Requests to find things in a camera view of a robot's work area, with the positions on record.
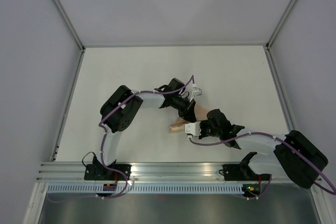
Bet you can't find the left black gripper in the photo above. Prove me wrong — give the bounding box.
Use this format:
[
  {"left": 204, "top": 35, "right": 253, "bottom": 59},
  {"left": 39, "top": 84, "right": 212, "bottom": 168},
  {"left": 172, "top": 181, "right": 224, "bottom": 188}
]
[{"left": 171, "top": 96, "right": 196, "bottom": 122}]

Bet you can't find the peach cloth napkin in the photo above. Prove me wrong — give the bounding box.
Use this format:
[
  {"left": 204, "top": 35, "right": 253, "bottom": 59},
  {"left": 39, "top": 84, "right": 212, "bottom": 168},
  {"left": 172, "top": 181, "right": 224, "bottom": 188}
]
[{"left": 169, "top": 105, "right": 210, "bottom": 133}]

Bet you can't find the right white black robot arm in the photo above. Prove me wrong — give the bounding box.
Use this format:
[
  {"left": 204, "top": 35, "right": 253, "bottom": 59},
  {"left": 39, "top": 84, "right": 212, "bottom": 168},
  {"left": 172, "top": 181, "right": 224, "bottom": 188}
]
[{"left": 199, "top": 109, "right": 329, "bottom": 189}]

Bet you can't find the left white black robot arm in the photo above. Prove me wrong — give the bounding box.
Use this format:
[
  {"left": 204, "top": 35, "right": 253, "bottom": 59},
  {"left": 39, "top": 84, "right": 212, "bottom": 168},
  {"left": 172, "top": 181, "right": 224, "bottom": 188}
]
[{"left": 96, "top": 77, "right": 197, "bottom": 180}]

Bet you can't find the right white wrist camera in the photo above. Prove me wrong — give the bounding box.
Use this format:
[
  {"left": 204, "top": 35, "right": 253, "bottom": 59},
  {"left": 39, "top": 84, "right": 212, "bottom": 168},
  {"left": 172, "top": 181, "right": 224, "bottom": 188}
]
[{"left": 184, "top": 121, "right": 201, "bottom": 140}]

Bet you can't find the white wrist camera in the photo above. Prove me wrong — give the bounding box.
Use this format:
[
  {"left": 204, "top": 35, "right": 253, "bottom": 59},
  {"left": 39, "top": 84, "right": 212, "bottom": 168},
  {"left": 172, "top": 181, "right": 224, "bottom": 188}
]
[
  {"left": 184, "top": 121, "right": 201, "bottom": 140},
  {"left": 190, "top": 83, "right": 202, "bottom": 100}
]

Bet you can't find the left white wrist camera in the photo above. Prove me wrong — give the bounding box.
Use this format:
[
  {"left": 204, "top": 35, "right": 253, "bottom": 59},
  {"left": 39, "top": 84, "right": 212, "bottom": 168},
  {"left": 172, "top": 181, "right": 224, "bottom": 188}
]
[{"left": 190, "top": 83, "right": 202, "bottom": 100}]

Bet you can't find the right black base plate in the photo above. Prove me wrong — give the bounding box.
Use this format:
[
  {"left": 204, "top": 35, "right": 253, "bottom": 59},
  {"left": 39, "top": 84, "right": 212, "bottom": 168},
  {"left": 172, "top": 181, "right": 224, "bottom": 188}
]
[{"left": 218, "top": 164, "right": 270, "bottom": 182}]

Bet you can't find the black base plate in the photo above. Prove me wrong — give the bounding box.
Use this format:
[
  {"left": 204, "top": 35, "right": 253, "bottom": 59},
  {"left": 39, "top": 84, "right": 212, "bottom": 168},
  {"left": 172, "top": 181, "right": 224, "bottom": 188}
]
[
  {"left": 218, "top": 164, "right": 270, "bottom": 182},
  {"left": 84, "top": 163, "right": 132, "bottom": 181}
]

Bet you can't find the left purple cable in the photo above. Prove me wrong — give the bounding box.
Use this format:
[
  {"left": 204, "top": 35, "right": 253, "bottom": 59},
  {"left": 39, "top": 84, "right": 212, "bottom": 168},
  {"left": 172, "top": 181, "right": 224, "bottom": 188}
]
[{"left": 47, "top": 74, "right": 195, "bottom": 204}]

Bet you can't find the purple cable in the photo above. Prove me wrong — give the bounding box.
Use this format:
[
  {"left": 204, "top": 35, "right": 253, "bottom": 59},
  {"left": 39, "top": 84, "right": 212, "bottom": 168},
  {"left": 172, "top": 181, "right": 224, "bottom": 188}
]
[
  {"left": 47, "top": 74, "right": 195, "bottom": 204},
  {"left": 188, "top": 132, "right": 335, "bottom": 200}
]

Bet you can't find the right side aluminium rail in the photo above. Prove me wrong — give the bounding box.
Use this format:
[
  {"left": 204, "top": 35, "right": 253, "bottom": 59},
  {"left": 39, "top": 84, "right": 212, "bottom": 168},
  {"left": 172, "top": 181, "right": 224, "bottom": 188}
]
[{"left": 263, "top": 44, "right": 297, "bottom": 132}]

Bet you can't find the aluminium rail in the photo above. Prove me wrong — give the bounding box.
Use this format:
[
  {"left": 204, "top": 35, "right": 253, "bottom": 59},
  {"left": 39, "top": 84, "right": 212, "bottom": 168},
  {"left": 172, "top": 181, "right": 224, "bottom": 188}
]
[
  {"left": 263, "top": 44, "right": 297, "bottom": 132},
  {"left": 36, "top": 161, "right": 322, "bottom": 183},
  {"left": 49, "top": 47, "right": 86, "bottom": 162}
]

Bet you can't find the white slotted cable duct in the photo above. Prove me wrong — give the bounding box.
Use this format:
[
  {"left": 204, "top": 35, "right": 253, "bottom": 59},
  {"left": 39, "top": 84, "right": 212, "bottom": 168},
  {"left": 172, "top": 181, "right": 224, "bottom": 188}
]
[{"left": 47, "top": 183, "right": 243, "bottom": 194}]

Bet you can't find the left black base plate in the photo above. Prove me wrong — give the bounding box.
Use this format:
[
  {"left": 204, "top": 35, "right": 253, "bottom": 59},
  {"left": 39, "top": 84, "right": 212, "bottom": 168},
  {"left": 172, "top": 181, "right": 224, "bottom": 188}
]
[{"left": 84, "top": 163, "right": 132, "bottom": 181}]

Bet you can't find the left side aluminium rail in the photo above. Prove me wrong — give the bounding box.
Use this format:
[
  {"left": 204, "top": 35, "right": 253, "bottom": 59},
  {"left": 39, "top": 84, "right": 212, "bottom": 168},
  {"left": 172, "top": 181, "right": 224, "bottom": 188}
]
[{"left": 49, "top": 47, "right": 86, "bottom": 162}]

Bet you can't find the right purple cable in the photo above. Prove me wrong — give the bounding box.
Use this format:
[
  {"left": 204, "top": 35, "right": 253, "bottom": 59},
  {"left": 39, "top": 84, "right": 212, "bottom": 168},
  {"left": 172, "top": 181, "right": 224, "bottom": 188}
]
[{"left": 188, "top": 132, "right": 335, "bottom": 200}]

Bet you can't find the front aluminium rail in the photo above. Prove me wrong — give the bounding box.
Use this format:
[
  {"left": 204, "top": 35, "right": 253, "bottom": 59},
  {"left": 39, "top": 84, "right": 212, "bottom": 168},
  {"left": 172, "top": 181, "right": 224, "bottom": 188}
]
[{"left": 36, "top": 161, "right": 322, "bottom": 183}]

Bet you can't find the right aluminium frame post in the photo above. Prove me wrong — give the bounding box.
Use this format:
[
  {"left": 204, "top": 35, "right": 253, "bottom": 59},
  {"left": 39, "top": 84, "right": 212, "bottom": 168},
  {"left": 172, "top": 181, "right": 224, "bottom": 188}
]
[{"left": 264, "top": 0, "right": 298, "bottom": 51}]

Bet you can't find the aluminium frame post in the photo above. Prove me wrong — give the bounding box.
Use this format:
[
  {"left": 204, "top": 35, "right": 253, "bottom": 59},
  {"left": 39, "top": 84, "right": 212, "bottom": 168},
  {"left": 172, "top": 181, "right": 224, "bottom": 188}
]
[
  {"left": 264, "top": 0, "right": 298, "bottom": 51},
  {"left": 51, "top": 0, "right": 85, "bottom": 52}
]

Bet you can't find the left aluminium frame post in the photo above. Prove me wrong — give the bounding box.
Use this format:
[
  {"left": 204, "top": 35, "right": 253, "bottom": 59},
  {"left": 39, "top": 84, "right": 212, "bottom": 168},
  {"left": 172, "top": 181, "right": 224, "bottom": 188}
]
[{"left": 51, "top": 0, "right": 85, "bottom": 52}]

